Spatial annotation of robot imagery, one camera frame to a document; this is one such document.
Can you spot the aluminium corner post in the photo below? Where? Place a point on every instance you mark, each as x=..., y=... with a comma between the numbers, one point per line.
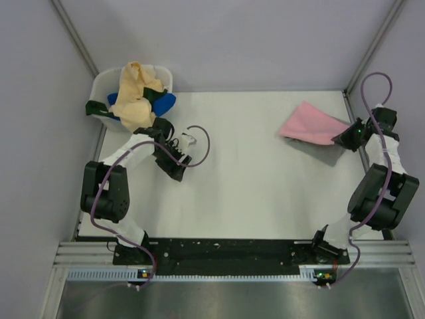
x=392, y=16
x=74, y=36

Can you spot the yellow t shirt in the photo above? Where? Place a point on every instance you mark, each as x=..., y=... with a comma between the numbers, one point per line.
x=131, y=107

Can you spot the folded grey t shirt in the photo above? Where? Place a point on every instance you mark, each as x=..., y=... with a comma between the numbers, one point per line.
x=328, y=155

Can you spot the left aluminium corner post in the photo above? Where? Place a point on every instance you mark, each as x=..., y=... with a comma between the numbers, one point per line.
x=74, y=36

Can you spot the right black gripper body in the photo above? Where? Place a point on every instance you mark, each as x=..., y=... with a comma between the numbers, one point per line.
x=350, y=137

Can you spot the aluminium frame bar front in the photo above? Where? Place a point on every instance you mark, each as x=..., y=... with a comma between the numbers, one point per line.
x=374, y=254

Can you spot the blue t shirt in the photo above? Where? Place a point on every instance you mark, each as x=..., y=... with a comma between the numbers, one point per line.
x=160, y=106

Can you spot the pink t shirt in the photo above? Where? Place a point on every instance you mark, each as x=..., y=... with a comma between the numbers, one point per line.
x=309, y=124

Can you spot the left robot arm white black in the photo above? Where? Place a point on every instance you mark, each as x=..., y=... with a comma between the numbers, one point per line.
x=105, y=189

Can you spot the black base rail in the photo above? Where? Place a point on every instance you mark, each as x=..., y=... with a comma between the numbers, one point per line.
x=237, y=257

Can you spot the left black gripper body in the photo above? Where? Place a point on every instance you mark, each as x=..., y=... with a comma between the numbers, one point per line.
x=166, y=161

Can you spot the right aluminium corner post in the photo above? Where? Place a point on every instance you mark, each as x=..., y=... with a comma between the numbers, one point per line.
x=392, y=16

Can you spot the dark green t shirt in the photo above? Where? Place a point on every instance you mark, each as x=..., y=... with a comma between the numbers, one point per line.
x=100, y=109

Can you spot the white plastic basket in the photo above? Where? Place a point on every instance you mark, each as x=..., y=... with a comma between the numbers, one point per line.
x=108, y=82

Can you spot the slotted grey cable duct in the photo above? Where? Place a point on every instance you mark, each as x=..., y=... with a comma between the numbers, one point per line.
x=134, y=275

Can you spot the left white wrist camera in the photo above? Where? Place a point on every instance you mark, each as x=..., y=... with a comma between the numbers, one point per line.
x=186, y=141

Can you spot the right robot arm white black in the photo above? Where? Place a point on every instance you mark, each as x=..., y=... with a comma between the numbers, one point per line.
x=384, y=193

